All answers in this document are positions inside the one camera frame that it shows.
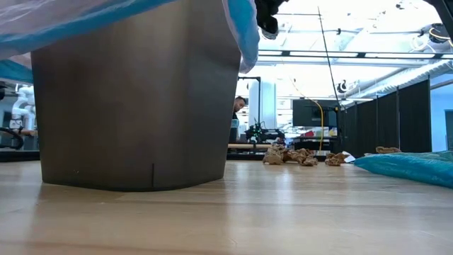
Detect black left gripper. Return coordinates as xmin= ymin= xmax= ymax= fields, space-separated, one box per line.
xmin=254 ymin=0 xmax=290 ymax=32

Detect grey plastic trash bin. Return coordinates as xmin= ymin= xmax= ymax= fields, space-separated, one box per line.
xmin=30 ymin=0 xmax=242 ymax=193

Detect teal plastic trash bag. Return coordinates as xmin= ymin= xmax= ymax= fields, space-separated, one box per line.
xmin=354 ymin=150 xmax=453 ymax=189

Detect pink blue-rimmed trash bag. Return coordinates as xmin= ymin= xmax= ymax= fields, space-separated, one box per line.
xmin=0 ymin=0 xmax=261 ymax=85

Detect white pillar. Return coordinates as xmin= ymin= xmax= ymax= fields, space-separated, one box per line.
xmin=248 ymin=79 xmax=277 ymax=130

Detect person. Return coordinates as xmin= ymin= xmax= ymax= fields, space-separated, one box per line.
xmin=229 ymin=95 xmax=248 ymax=144

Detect black monitor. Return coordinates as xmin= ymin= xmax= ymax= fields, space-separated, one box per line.
xmin=292 ymin=98 xmax=340 ymax=128

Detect black background robot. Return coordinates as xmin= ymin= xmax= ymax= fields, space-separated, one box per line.
xmin=244 ymin=122 xmax=287 ymax=143

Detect wooden background table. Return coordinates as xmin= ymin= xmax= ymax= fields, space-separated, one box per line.
xmin=227 ymin=142 xmax=273 ymax=150

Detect black partition panels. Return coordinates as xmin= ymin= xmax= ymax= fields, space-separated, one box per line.
xmin=338 ymin=79 xmax=432 ymax=157

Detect black hanging cable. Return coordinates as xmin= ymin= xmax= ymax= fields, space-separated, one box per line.
xmin=317 ymin=6 xmax=343 ymax=107

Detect small black cable reel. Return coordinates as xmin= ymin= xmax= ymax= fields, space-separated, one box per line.
xmin=335 ymin=79 xmax=350 ymax=95

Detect yellow hanging cable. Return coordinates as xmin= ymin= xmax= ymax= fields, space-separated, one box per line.
xmin=288 ymin=76 xmax=325 ymax=153

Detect black reel with yellow cable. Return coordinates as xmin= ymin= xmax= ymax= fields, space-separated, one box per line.
xmin=420 ymin=23 xmax=453 ymax=45

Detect black cable loop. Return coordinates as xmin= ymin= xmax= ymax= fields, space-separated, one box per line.
xmin=0 ymin=126 xmax=25 ymax=150

